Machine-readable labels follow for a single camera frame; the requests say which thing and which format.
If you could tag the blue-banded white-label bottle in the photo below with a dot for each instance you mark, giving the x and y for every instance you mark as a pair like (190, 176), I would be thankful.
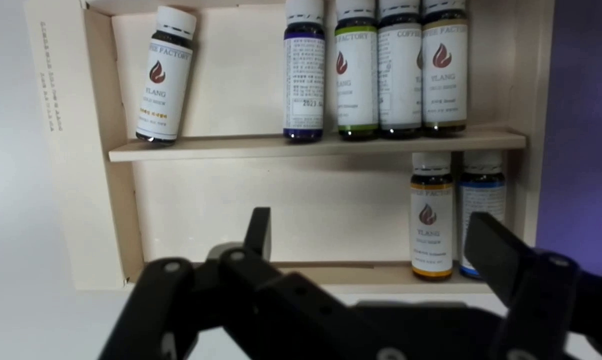
(304, 80)
(482, 191)

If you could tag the green-banded white-label bottle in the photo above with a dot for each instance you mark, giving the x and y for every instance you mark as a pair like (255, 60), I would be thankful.
(357, 80)

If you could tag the olive-banded white-label bottle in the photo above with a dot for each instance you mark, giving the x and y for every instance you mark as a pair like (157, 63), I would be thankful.
(445, 87)

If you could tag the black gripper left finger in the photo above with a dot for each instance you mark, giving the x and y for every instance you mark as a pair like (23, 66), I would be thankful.
(153, 306)

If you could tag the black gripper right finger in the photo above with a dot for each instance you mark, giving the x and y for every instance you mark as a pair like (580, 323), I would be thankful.
(552, 300)

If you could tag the yellow-banded white-label bottle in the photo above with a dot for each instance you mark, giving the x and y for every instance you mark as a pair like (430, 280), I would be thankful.
(433, 220)

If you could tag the black-banded white-label bottle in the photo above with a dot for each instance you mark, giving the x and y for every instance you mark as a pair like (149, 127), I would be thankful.
(163, 87)
(401, 80)

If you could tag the purple mat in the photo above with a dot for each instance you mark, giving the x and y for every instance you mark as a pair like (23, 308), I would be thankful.
(580, 132)

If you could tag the wooden compartment tray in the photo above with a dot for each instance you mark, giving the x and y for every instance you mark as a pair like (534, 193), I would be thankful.
(246, 201)

